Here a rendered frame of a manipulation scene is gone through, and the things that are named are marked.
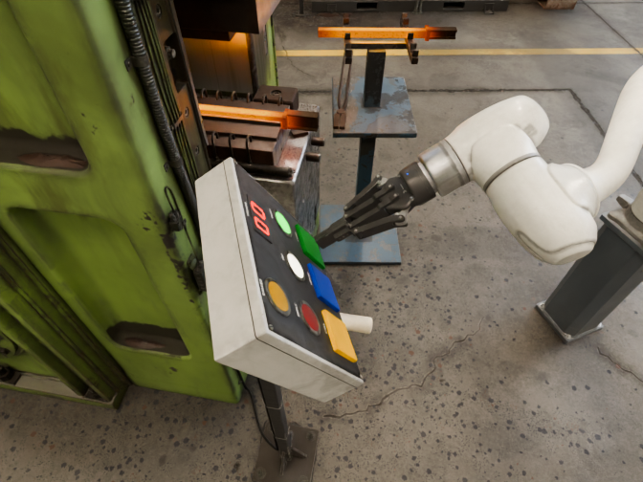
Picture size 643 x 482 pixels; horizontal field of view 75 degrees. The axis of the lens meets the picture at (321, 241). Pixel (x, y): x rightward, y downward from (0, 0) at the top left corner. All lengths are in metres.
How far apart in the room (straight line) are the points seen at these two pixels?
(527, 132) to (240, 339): 0.55
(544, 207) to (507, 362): 1.31
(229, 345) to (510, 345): 1.60
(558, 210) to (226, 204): 0.49
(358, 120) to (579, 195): 1.01
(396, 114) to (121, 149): 1.09
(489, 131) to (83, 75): 0.63
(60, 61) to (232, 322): 0.46
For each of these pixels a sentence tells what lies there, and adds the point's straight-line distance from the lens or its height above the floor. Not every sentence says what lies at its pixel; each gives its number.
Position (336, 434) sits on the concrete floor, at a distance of 1.70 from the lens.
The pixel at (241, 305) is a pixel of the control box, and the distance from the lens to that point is 0.54.
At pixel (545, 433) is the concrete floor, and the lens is 1.90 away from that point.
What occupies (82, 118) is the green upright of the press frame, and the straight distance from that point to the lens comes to 0.81.
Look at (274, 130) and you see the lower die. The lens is 1.15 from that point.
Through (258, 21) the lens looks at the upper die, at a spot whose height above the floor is 1.29.
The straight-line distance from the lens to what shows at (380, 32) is 1.58.
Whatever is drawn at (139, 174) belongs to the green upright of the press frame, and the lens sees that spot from 0.83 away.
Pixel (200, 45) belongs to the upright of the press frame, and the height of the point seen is 1.07.
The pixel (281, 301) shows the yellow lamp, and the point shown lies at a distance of 0.57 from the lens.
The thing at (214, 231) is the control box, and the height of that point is 1.18.
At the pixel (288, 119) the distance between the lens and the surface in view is 1.17.
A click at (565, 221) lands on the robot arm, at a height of 1.19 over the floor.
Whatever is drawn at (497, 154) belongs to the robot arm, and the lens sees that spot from 0.74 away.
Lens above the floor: 1.64
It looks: 49 degrees down
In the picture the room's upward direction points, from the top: straight up
